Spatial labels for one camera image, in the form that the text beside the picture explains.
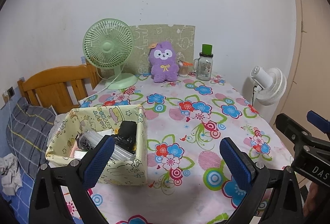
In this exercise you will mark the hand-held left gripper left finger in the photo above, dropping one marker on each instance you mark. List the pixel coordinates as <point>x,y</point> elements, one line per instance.
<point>99,162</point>

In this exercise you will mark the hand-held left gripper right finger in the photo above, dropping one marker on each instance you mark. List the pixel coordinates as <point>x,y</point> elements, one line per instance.
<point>234,164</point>

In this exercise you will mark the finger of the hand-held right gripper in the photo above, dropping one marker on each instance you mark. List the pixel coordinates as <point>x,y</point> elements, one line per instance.
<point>319,122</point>
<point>294,131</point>

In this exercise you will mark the clear plastic sleeve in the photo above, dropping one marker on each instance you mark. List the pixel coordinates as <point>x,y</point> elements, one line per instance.
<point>121,153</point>

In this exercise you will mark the yellow printed storage box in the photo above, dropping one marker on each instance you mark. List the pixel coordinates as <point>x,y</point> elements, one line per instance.
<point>129,170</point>

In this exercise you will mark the black plastic bag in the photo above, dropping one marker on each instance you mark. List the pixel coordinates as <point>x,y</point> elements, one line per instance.
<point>127,131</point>

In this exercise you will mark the person's right hand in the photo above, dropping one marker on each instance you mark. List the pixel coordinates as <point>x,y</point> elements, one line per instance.
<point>311,200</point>

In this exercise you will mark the white standing fan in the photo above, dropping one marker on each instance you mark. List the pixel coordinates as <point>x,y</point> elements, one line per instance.
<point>273,85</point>

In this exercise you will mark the floral tablecloth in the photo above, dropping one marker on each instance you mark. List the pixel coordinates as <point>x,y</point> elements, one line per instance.
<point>185,136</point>

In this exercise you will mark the beige door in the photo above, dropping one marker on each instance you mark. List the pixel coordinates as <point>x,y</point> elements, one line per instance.
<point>309,46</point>

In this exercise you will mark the grey plaid pillow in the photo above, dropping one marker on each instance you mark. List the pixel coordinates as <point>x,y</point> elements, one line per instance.
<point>28,131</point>

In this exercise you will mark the blue bed sheet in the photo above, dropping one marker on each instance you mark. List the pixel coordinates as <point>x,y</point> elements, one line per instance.
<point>25,195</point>

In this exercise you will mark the wooden chair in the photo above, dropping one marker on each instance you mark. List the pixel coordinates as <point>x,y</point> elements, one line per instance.
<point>56,87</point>

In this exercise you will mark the white grey crumpled cloth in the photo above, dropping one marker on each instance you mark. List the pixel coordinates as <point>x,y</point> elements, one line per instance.
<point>10,177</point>

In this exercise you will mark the glass mug jar green lid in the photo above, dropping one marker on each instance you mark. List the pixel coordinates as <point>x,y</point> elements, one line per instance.
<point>205,69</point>

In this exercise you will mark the cotton swab jar orange lid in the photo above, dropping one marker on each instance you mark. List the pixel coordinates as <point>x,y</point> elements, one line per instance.
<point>183,70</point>

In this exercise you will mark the purple plush toy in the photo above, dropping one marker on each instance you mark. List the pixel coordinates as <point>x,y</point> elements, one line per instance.
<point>163,72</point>

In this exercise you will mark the green desk fan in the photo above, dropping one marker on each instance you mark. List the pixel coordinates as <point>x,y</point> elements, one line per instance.
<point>108,46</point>

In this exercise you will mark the green cartoon printed board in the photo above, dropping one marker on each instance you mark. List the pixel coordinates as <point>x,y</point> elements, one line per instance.
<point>180,38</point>

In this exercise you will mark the wall socket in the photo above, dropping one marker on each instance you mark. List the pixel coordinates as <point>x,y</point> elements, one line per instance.
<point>10,91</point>

